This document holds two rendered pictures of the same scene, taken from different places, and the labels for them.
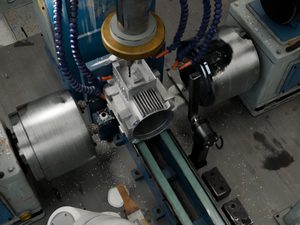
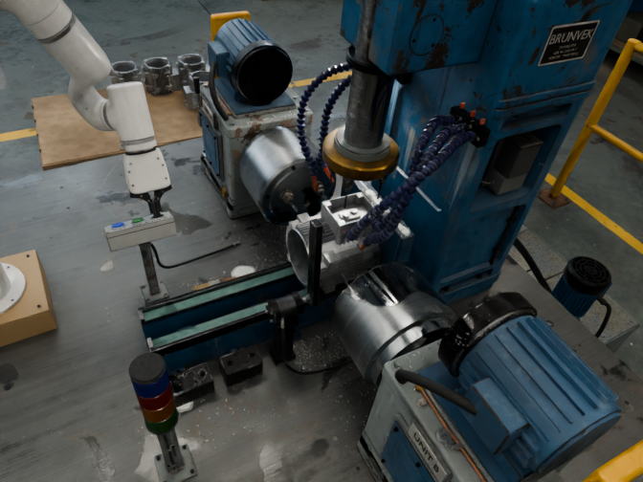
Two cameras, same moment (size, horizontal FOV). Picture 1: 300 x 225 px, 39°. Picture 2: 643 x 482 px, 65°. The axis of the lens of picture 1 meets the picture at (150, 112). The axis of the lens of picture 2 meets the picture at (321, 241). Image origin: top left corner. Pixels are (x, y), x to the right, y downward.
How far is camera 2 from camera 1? 121 cm
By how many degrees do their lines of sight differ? 53
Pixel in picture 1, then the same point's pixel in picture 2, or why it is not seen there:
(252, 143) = (307, 434)
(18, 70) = not seen: hidden behind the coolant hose
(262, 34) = (432, 349)
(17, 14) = (532, 241)
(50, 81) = not seen: hidden behind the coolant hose
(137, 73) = (348, 213)
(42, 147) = (255, 146)
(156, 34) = (354, 162)
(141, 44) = (336, 147)
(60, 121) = (279, 151)
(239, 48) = (399, 315)
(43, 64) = not seen: hidden behind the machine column
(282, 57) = (388, 374)
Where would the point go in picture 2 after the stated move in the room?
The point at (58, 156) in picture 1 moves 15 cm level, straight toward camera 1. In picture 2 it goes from (250, 164) to (199, 174)
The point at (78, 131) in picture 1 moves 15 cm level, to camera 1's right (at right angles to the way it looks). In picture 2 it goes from (271, 167) to (264, 202)
